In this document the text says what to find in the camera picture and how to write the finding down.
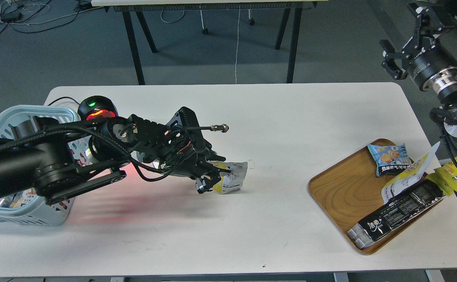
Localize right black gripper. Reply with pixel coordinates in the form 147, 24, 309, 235
380, 2, 457, 91

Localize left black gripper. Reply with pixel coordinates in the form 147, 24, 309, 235
89, 107, 230, 194

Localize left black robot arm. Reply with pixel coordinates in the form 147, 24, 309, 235
0, 107, 229, 205

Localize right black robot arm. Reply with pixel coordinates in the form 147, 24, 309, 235
380, 2, 457, 167

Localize blue snack bag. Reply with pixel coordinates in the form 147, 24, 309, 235
367, 143, 413, 177

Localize yellow cartoon snack bag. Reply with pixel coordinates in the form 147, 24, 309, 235
426, 161, 457, 197

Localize black long snack package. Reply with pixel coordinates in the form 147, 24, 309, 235
347, 180, 446, 249

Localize light blue plastic basket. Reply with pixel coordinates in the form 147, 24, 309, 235
0, 105, 80, 226

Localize snack packages inside basket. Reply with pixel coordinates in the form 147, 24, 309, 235
0, 188, 37, 209

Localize black barcode scanner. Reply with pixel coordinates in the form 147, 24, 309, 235
77, 95, 118, 120

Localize wooden oval tray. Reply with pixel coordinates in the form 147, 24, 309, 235
308, 146, 445, 255

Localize black leg background table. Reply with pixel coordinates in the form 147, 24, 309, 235
91, 0, 329, 85

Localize black scanner cable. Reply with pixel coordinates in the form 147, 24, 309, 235
47, 97, 81, 107

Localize white hanging cable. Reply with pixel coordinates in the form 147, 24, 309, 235
234, 5, 241, 85

